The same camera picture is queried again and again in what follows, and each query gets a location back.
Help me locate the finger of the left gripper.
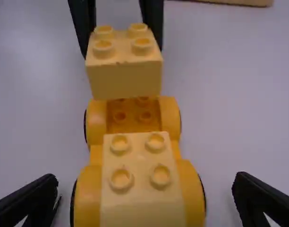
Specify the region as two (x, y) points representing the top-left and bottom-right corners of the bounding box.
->
(138, 0), (166, 52)
(68, 0), (98, 60)

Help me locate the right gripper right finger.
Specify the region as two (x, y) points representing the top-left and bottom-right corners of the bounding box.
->
(231, 171), (289, 227)

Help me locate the yellow toy brick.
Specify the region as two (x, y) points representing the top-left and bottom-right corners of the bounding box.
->
(84, 22), (165, 100)

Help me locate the tan tray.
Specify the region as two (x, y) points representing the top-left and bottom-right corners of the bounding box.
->
(200, 0), (275, 8)

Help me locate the yellow toy car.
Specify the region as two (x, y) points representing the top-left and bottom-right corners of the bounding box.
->
(71, 94), (208, 227)

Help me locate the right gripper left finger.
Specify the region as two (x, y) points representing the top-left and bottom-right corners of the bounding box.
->
(0, 173), (63, 227)

